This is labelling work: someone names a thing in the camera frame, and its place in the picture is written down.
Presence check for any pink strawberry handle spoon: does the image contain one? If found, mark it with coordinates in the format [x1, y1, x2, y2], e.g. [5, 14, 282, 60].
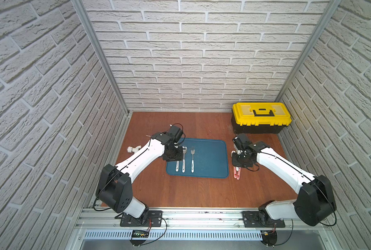
[233, 167, 237, 179]

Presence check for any white handle fork black print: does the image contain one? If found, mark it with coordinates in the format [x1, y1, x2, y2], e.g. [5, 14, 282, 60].
[191, 147, 195, 173]

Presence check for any pink strawberry handle fork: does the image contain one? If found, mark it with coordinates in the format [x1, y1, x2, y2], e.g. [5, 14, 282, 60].
[234, 167, 241, 180]

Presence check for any right black controller board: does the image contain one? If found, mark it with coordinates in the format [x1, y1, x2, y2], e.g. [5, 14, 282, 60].
[260, 230, 278, 248]

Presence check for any black controller board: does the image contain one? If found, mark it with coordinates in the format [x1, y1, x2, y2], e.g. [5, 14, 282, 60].
[260, 230, 278, 248]
[130, 230, 150, 246]

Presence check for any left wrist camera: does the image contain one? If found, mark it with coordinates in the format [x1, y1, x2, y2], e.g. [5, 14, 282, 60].
[167, 124, 183, 143]

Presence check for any right aluminium corner post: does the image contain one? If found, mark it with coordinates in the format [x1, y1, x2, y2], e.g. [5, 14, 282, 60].
[275, 0, 341, 102]

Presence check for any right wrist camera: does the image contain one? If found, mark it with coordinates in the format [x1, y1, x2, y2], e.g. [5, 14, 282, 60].
[232, 133, 253, 151]

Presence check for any yellow and black toolbox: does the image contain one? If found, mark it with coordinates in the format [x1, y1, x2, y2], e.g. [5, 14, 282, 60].
[231, 103, 292, 134]

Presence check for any white plastic pipe fitting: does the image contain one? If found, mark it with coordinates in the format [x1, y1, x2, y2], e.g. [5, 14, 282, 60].
[127, 145, 142, 153]

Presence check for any aluminium front rail frame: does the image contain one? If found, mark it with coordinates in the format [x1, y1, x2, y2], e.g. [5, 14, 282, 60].
[66, 207, 341, 250]

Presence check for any aluminium corner post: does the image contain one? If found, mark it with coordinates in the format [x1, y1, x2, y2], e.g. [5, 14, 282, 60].
[72, 0, 130, 116]
[275, 0, 341, 102]

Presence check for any left aluminium corner post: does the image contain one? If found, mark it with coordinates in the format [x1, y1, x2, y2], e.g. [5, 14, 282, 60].
[72, 0, 130, 116]

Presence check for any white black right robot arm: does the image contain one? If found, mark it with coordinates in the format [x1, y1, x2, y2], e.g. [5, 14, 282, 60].
[231, 134, 337, 227]

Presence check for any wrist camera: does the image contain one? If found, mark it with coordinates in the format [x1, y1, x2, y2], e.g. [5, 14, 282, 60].
[232, 133, 253, 151]
[167, 124, 183, 143]

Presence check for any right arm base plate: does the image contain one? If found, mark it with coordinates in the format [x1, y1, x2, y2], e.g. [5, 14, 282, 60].
[242, 210, 285, 228]

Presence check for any white red-dotted handle spoon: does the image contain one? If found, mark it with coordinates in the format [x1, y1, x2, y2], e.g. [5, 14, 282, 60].
[182, 146, 187, 173]

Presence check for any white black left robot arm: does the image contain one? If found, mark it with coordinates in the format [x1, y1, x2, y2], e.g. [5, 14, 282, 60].
[95, 125, 184, 221]

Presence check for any teal plastic tray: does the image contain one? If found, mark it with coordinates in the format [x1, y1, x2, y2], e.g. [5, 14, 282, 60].
[166, 138, 229, 179]

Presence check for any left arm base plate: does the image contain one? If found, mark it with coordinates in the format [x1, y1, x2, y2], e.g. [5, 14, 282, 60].
[120, 210, 163, 227]

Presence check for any left black controller board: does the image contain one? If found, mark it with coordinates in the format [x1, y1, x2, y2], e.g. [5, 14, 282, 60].
[130, 230, 150, 246]

